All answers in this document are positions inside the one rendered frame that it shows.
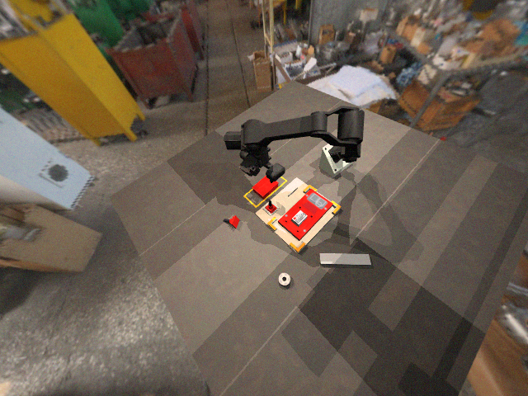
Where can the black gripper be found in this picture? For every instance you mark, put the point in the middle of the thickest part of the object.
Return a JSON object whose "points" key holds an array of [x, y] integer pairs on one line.
{"points": [[274, 172]]}

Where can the small white ring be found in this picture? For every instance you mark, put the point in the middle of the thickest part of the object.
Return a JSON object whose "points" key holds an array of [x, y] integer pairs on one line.
{"points": [[284, 275]]}

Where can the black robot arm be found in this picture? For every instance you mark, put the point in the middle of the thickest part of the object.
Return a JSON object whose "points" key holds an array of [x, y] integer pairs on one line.
{"points": [[255, 135]]}

